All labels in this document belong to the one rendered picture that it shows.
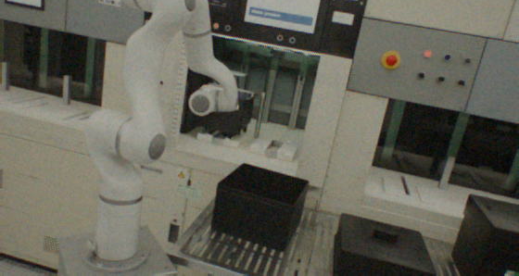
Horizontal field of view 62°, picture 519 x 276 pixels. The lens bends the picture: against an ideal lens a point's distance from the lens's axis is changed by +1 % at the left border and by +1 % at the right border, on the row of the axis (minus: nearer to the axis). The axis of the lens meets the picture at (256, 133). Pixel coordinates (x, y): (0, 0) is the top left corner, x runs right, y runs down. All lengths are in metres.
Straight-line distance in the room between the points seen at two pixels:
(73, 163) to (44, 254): 0.55
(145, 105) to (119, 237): 0.38
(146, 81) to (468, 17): 1.17
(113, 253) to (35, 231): 1.24
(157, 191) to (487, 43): 1.48
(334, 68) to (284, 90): 1.03
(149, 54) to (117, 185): 0.36
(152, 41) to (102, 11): 0.89
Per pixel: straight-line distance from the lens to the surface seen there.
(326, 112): 1.70
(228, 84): 1.41
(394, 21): 1.74
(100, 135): 1.20
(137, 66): 1.15
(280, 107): 2.68
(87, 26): 2.06
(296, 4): 1.74
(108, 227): 1.27
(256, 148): 2.04
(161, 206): 2.07
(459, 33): 1.77
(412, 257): 1.48
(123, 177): 1.23
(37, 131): 2.31
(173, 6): 1.12
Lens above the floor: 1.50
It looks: 15 degrees down
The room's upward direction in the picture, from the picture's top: 10 degrees clockwise
